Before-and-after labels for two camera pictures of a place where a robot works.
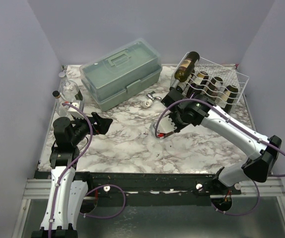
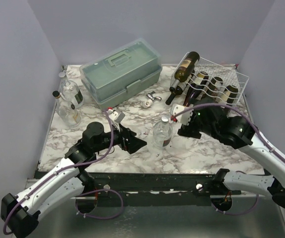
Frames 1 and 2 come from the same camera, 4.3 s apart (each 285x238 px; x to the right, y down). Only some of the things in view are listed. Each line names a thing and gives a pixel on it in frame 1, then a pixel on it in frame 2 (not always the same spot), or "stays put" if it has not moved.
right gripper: [172, 99] to [192, 129]
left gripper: [102, 125] to [133, 144]
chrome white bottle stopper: [148, 103] stays put
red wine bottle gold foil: [196, 89] stays put
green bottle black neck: [231, 91] stays put
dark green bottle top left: [184, 71] stays put
